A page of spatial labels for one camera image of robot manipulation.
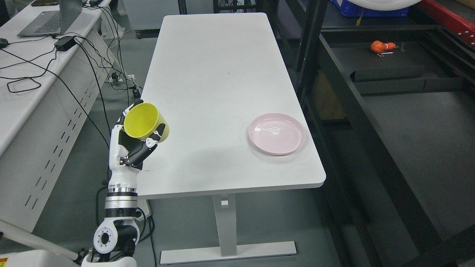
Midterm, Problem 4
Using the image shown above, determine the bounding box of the black phone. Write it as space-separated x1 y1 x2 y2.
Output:
30 0 59 7

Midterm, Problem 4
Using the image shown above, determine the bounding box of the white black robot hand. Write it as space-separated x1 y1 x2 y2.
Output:
108 100 161 189

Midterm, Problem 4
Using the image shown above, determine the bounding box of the black metal shelf rack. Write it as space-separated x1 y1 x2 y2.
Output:
271 0 474 267

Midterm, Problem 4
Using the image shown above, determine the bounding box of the pink plastic plate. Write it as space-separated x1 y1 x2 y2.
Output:
248 113 306 156

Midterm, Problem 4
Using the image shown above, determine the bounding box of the red metal beam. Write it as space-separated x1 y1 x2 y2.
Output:
417 0 475 48

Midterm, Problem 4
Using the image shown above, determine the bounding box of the black power adapter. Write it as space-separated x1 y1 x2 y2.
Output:
54 36 78 52

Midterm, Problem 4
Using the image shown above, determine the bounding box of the white table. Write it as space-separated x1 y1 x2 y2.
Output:
138 13 326 265

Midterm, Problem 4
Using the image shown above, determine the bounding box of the grey laptop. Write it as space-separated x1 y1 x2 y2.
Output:
17 0 82 37

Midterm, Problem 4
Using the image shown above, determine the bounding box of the black computer mouse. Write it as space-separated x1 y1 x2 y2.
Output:
0 38 9 49

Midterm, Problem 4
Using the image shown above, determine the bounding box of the white side desk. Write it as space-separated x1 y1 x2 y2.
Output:
0 6 115 232

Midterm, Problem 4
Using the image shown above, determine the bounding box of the orange toy on shelf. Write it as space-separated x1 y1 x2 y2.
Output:
370 40 397 54

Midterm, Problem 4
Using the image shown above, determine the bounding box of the yellow plastic cup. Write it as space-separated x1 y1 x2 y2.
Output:
124 102 170 142

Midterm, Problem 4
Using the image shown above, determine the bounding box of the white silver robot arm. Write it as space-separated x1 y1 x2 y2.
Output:
81 187 140 267

